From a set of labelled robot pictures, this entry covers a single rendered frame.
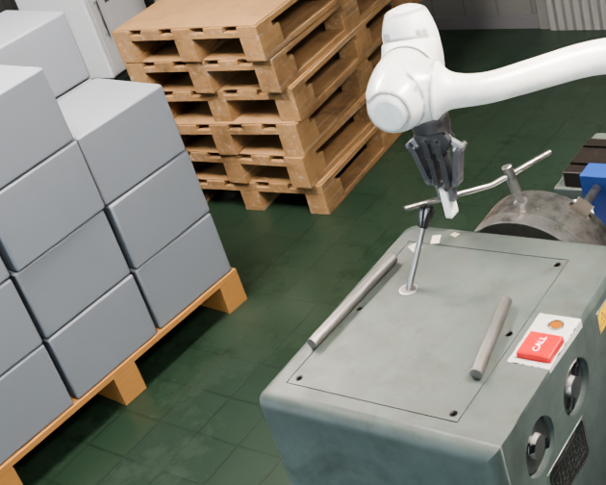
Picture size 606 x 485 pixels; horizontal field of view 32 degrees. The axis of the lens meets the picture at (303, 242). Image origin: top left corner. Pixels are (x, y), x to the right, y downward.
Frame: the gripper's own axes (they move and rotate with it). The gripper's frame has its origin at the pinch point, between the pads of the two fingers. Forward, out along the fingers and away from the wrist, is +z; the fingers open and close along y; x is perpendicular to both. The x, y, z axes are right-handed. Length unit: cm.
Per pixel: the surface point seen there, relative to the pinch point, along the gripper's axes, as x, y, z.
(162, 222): -77, 186, 78
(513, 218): -6.4, -9.9, 7.6
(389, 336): 35.8, -5.3, 5.8
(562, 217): -10.9, -18.3, 9.4
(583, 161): -73, 5, 35
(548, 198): -15.0, -13.9, 7.8
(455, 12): -371, 219, 123
